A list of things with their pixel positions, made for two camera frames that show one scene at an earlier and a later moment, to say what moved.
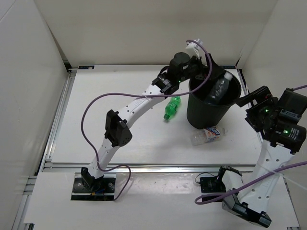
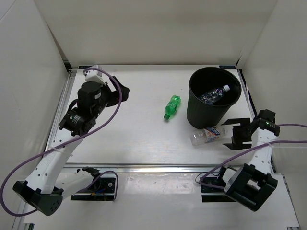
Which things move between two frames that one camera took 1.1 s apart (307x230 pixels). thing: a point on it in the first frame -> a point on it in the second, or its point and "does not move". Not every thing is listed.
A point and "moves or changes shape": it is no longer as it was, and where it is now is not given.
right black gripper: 260,95 -> 237,142
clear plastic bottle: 219,88 moves or changes shape
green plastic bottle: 171,108 does not move
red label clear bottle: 199,136 does not move
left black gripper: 203,70 -> 114,95
